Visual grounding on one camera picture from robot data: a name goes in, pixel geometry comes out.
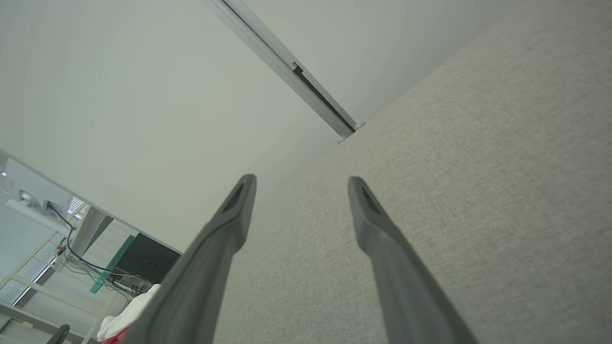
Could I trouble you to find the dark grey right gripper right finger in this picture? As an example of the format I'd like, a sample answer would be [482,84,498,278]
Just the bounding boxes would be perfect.
[348,176,479,344]

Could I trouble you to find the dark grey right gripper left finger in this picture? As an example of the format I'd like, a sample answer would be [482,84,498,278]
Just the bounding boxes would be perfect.
[122,174,257,344]

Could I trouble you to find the red white basketball jersey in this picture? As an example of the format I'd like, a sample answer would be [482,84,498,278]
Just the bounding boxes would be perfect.
[97,284,161,344]

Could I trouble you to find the black box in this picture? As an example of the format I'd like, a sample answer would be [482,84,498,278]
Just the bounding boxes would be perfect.
[116,233,182,286]

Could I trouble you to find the white power strip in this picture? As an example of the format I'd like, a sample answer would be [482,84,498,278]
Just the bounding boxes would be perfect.
[112,273,153,293]

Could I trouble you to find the green strip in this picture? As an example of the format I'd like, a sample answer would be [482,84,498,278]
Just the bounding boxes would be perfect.
[89,235,137,293]

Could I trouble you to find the black cable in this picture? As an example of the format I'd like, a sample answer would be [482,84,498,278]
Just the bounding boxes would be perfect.
[48,203,144,287]

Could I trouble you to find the white shelf frame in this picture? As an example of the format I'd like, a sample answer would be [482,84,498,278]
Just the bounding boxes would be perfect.
[0,229,118,344]

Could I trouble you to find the grey metal partition post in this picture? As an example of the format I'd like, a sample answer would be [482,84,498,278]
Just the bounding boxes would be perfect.
[201,0,358,139]

